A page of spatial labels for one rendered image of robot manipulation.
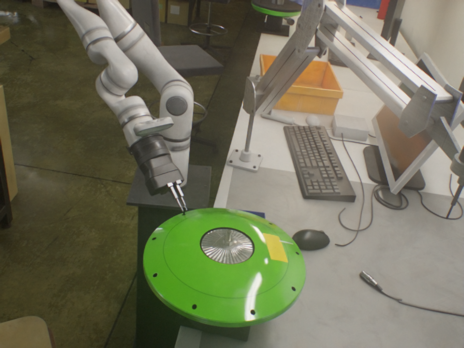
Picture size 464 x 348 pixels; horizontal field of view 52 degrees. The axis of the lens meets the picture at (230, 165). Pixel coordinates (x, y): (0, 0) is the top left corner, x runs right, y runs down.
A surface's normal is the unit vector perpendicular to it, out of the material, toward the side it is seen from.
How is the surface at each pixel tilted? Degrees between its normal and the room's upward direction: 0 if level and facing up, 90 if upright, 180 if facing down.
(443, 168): 0
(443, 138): 90
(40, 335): 0
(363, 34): 8
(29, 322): 0
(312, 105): 94
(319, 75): 86
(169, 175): 35
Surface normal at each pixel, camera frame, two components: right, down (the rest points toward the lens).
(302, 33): -0.93, 0.09
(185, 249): -0.07, -0.83
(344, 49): 0.16, -0.76
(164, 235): -0.27, -0.86
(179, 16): -0.12, 0.51
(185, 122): 0.36, 0.56
